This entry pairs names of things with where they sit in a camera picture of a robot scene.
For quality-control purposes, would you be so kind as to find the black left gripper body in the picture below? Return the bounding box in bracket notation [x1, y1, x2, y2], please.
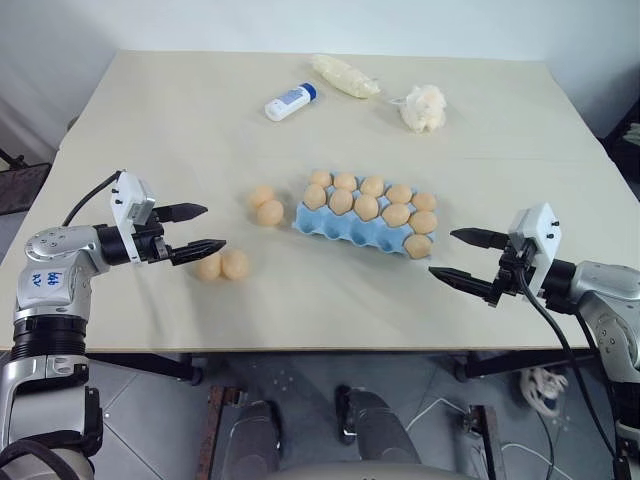
[131, 207, 175, 266]

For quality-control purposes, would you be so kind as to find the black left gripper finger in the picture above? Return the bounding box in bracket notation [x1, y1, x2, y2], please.
[158, 202, 209, 225]
[169, 238, 229, 267]

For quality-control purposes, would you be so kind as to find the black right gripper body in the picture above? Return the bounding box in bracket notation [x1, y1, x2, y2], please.
[491, 236, 534, 303]

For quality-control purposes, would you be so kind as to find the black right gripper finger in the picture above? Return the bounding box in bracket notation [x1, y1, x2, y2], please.
[427, 266, 502, 308]
[449, 227, 511, 251]

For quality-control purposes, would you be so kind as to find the blue egg tray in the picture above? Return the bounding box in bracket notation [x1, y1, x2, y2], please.
[291, 172, 439, 262]

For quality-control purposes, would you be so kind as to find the black table leg bar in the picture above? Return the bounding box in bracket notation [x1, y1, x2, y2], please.
[85, 351, 205, 387]
[453, 348, 604, 385]

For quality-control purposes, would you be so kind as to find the crumpled white plastic bag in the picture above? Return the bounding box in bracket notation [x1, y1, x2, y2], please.
[387, 84, 448, 135]

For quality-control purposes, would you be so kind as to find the black equipment beside table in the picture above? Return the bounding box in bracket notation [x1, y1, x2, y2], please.
[0, 146, 52, 217]

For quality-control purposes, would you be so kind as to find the white bottle with blue cap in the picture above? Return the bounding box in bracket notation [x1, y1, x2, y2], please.
[264, 82, 319, 122]

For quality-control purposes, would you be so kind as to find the dark rounded grey shape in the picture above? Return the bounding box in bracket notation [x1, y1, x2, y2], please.
[227, 399, 282, 480]
[333, 383, 422, 469]

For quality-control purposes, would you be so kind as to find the clear bag of white filling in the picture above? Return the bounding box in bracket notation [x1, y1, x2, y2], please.
[309, 53, 383, 100]

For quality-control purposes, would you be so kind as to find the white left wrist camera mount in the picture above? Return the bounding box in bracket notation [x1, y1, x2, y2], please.
[109, 170, 158, 262]

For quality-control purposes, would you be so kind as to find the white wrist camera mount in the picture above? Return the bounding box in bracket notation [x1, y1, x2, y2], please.
[506, 201, 563, 301]
[109, 170, 158, 262]

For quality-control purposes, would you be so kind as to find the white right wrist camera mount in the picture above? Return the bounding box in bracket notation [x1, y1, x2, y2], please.
[506, 201, 563, 301]

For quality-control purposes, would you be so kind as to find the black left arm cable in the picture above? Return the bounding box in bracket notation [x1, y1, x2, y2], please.
[61, 170, 122, 227]

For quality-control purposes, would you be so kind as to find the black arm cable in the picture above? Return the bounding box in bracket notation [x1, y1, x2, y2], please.
[517, 267, 621, 461]
[61, 170, 122, 227]

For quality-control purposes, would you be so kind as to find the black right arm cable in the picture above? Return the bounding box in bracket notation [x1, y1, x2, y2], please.
[517, 267, 621, 461]

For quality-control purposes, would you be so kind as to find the white coiled rope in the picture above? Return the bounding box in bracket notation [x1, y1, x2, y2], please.
[518, 366, 570, 417]

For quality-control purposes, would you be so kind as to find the rusty metal frame bar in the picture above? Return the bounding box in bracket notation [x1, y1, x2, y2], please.
[196, 384, 247, 480]
[462, 403, 503, 480]

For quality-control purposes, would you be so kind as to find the thin white floor cable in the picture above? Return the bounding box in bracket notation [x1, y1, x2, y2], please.
[403, 396, 569, 480]

